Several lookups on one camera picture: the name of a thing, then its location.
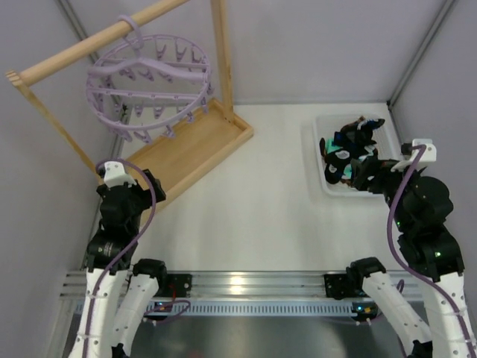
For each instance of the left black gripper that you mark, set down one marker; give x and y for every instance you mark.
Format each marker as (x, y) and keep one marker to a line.
(150, 185)

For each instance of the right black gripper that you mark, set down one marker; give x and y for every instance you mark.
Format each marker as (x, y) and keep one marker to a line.
(367, 173)

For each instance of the mint green sock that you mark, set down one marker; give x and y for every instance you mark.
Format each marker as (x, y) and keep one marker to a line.
(330, 146)

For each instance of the black sport sock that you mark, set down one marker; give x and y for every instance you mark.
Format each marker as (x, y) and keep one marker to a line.
(338, 167)
(358, 135)

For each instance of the purple round clip hanger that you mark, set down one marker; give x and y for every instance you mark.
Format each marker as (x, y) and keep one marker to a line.
(148, 83)

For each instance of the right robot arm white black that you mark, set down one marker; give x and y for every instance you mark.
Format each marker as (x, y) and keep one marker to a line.
(422, 245)

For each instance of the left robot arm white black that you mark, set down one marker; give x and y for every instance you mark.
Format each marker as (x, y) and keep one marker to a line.
(118, 290)

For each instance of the white plastic basket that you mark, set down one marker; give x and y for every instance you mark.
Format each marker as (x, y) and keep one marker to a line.
(324, 127)

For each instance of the wooden hanging rack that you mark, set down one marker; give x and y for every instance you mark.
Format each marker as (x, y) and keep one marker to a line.
(197, 148)

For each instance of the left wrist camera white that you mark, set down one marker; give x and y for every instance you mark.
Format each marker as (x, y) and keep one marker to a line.
(115, 174)

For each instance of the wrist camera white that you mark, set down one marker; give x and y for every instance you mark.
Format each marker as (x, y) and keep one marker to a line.
(115, 174)
(418, 153)

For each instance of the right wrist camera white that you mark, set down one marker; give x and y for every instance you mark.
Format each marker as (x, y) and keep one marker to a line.
(418, 153)

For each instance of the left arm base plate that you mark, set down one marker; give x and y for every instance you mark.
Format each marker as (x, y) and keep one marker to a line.
(177, 286)

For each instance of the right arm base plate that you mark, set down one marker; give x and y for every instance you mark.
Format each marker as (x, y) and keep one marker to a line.
(340, 286)

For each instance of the aluminium mounting rail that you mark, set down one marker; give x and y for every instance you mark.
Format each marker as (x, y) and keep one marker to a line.
(254, 285)

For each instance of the white slotted cable duct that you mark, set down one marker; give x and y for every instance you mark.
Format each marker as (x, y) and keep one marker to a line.
(264, 308)

